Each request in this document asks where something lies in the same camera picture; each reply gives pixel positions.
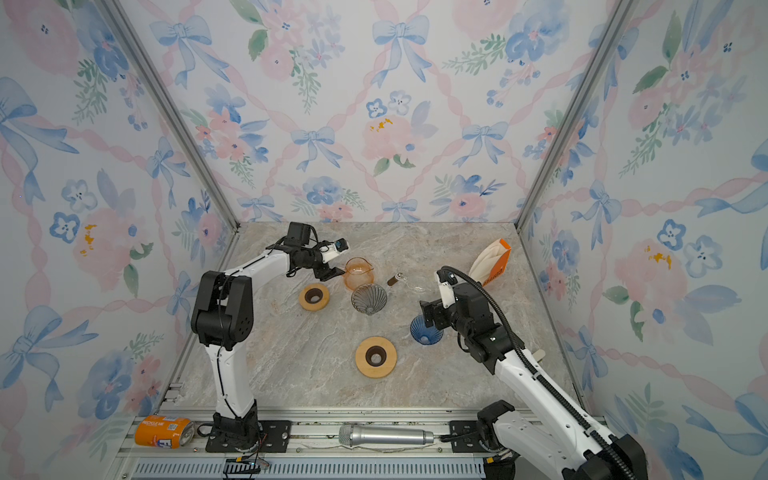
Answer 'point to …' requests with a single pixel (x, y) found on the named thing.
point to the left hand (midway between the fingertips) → (339, 257)
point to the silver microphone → (355, 435)
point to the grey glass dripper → (369, 298)
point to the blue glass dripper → (425, 335)
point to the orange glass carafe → (358, 272)
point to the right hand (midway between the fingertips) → (438, 294)
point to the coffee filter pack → (491, 264)
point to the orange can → (164, 432)
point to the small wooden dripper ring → (323, 303)
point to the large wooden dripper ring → (372, 371)
